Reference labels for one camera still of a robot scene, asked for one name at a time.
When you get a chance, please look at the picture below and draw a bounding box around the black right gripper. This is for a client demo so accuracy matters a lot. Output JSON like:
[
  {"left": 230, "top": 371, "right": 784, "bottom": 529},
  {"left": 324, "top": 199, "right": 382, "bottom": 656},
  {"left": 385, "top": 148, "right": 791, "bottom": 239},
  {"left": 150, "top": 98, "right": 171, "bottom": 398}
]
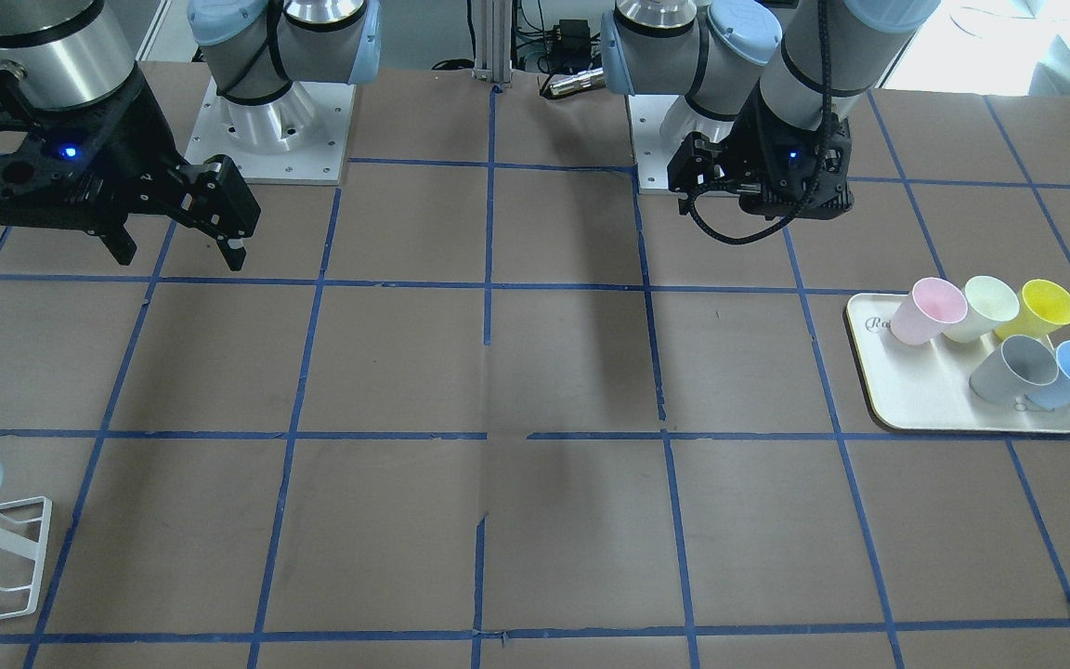
[{"left": 0, "top": 65, "right": 262, "bottom": 272}]

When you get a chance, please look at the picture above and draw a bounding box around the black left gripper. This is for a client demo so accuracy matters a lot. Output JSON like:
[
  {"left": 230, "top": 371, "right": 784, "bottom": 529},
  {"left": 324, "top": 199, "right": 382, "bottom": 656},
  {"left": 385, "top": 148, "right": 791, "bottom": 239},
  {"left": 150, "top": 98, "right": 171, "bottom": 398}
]
[{"left": 667, "top": 90, "right": 854, "bottom": 221}]

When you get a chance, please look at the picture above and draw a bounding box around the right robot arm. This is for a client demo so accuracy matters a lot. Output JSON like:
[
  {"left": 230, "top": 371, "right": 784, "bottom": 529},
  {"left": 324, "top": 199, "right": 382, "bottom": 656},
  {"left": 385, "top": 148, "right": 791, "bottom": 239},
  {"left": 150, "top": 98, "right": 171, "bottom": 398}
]
[{"left": 0, "top": 1, "right": 381, "bottom": 271}]

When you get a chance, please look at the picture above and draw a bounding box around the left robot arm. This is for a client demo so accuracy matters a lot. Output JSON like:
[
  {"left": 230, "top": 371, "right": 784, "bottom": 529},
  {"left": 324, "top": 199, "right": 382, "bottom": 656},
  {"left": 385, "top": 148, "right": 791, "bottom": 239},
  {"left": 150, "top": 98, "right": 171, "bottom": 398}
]
[{"left": 600, "top": 1, "right": 938, "bottom": 221}]

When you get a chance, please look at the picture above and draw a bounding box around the pink plastic cup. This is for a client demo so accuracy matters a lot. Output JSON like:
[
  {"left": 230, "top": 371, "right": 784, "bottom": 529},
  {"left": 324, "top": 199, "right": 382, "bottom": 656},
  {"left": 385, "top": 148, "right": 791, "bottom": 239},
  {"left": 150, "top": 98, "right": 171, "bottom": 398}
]
[{"left": 889, "top": 278, "right": 969, "bottom": 346}]

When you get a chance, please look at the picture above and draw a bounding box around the cream white plastic cup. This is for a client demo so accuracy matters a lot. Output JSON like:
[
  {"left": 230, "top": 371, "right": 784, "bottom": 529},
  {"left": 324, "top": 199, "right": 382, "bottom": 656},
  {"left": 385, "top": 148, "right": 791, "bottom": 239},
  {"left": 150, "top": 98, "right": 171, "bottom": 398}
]
[{"left": 944, "top": 275, "right": 1022, "bottom": 344}]

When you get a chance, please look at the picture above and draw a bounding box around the yellow plastic cup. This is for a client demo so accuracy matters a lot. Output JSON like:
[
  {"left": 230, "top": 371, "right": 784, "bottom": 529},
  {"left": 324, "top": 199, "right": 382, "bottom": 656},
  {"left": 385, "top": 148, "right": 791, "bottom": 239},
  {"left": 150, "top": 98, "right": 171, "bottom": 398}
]
[{"left": 994, "top": 279, "right": 1070, "bottom": 340}]

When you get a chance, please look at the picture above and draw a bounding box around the grey plastic cup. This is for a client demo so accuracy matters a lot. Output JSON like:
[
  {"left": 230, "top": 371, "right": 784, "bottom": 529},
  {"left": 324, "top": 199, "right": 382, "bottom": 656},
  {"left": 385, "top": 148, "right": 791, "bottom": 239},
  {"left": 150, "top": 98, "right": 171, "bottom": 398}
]
[{"left": 969, "top": 334, "right": 1059, "bottom": 407}]

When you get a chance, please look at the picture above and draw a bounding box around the cream plastic tray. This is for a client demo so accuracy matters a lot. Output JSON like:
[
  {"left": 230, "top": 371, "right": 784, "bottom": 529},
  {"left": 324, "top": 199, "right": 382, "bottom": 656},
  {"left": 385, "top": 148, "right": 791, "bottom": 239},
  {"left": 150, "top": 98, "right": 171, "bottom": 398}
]
[{"left": 845, "top": 293, "right": 1070, "bottom": 435}]

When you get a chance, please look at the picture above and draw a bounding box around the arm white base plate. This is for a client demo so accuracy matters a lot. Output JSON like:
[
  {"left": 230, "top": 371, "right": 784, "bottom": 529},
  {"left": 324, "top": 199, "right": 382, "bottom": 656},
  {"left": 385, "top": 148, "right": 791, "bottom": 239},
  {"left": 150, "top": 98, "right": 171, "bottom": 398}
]
[
  {"left": 627, "top": 95, "right": 734, "bottom": 196},
  {"left": 184, "top": 81, "right": 358, "bottom": 186}
]

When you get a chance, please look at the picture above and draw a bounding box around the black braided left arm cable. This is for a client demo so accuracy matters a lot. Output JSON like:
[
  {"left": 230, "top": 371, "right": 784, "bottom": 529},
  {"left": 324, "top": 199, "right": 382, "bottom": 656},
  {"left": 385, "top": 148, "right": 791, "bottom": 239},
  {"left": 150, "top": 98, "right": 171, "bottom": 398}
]
[{"left": 681, "top": 0, "right": 835, "bottom": 246}]

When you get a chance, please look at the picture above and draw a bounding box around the silver aluminium frame post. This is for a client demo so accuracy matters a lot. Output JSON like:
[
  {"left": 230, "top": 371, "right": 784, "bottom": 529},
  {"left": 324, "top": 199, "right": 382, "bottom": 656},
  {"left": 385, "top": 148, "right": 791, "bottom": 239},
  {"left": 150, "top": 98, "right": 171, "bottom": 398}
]
[{"left": 471, "top": 1, "right": 514, "bottom": 88}]

